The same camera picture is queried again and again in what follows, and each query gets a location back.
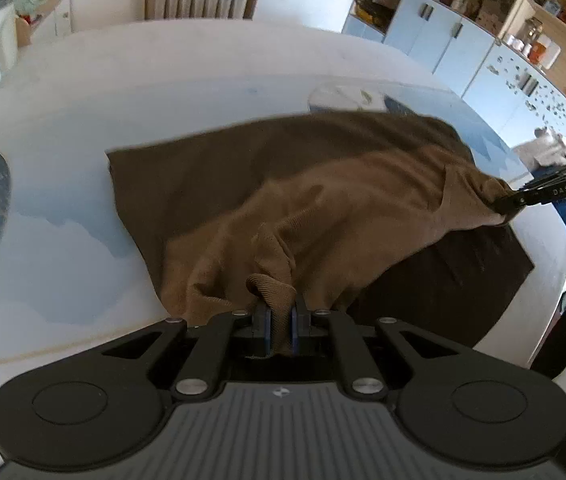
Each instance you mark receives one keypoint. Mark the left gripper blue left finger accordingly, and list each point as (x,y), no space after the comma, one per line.
(262,329)

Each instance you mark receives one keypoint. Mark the brown colour-block sweater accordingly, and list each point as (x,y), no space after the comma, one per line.
(368,213)

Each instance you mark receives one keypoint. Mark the wooden white sideboard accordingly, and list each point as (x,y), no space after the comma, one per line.
(53,21)

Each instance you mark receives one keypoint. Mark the mint green mug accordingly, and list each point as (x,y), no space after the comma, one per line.
(28,8)

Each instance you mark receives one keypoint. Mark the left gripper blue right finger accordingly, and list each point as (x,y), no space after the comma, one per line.
(299,324)

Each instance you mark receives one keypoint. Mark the white wall cabinet row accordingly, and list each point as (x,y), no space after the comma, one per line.
(505,58)

